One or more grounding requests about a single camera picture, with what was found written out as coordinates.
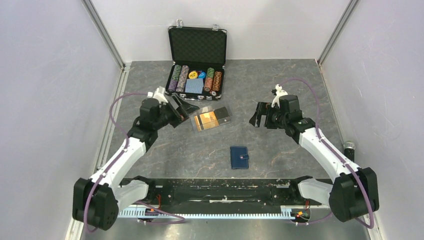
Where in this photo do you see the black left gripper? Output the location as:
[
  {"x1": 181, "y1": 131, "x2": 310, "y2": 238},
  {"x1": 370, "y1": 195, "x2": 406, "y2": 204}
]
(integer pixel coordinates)
[{"x1": 153, "y1": 93, "x2": 199, "y2": 130}]

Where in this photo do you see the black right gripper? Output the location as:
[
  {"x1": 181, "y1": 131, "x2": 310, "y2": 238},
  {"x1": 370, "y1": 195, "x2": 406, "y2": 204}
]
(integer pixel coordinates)
[{"x1": 249, "y1": 101, "x2": 288, "y2": 130}]

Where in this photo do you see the clear acrylic card box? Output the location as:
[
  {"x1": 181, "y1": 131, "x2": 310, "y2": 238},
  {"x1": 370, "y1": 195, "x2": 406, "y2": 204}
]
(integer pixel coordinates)
[{"x1": 189, "y1": 105, "x2": 233, "y2": 133}]

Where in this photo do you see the black VIP card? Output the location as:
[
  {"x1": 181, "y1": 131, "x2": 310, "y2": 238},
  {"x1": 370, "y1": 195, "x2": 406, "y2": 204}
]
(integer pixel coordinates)
[{"x1": 213, "y1": 106, "x2": 231, "y2": 125}]

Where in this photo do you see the blue leather card holder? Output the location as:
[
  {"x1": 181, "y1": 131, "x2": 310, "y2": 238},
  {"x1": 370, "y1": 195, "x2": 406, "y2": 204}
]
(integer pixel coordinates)
[{"x1": 230, "y1": 146, "x2": 249, "y2": 170}]

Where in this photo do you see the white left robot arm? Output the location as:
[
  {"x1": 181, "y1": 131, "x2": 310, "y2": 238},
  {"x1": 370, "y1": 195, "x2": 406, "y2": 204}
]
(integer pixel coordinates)
[{"x1": 72, "y1": 92, "x2": 200, "y2": 232}]

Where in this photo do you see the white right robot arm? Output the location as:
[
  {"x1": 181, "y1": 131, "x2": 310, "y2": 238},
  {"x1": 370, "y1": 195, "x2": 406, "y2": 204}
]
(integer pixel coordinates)
[{"x1": 249, "y1": 94, "x2": 380, "y2": 222}]

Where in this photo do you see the blue playing card deck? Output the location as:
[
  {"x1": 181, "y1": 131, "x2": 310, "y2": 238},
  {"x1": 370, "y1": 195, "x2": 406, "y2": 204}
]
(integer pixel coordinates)
[{"x1": 184, "y1": 78, "x2": 204, "y2": 94}]

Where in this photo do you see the yellow dealer button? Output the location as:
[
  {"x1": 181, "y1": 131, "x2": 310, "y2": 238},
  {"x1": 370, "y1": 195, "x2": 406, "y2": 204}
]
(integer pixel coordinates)
[{"x1": 188, "y1": 71, "x2": 199, "y2": 79}]

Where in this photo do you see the black poker chip case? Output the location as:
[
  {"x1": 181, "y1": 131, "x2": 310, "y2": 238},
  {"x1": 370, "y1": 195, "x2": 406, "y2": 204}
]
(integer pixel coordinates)
[{"x1": 165, "y1": 19, "x2": 228, "y2": 101}]

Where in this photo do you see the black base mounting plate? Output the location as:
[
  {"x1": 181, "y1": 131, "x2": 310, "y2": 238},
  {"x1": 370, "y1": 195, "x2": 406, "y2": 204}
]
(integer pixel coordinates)
[{"x1": 136, "y1": 178, "x2": 330, "y2": 215}]

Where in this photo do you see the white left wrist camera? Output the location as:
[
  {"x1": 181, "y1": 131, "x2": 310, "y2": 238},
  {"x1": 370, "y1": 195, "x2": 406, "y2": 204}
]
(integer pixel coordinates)
[{"x1": 147, "y1": 86, "x2": 169, "y2": 104}]

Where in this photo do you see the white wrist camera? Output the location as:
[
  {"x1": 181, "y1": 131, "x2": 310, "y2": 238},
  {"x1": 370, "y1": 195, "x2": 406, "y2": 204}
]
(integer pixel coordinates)
[
  {"x1": 271, "y1": 84, "x2": 288, "y2": 108},
  {"x1": 147, "y1": 86, "x2": 169, "y2": 104}
]

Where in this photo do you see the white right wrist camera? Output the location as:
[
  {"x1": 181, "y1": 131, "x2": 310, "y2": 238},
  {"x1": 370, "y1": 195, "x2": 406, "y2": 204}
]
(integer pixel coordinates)
[{"x1": 271, "y1": 84, "x2": 288, "y2": 108}]

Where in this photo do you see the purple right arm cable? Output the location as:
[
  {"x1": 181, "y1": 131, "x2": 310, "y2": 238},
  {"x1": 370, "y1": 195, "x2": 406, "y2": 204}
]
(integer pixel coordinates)
[{"x1": 280, "y1": 78, "x2": 376, "y2": 230}]

